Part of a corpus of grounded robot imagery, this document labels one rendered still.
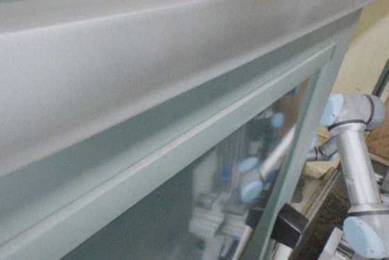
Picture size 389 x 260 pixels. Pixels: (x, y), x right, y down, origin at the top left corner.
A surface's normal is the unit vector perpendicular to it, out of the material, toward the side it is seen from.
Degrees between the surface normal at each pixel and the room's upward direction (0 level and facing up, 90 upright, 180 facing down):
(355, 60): 90
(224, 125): 90
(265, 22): 90
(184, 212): 90
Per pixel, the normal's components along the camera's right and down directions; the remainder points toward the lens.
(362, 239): -0.98, 0.14
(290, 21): 0.76, 0.41
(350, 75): -0.67, 0.40
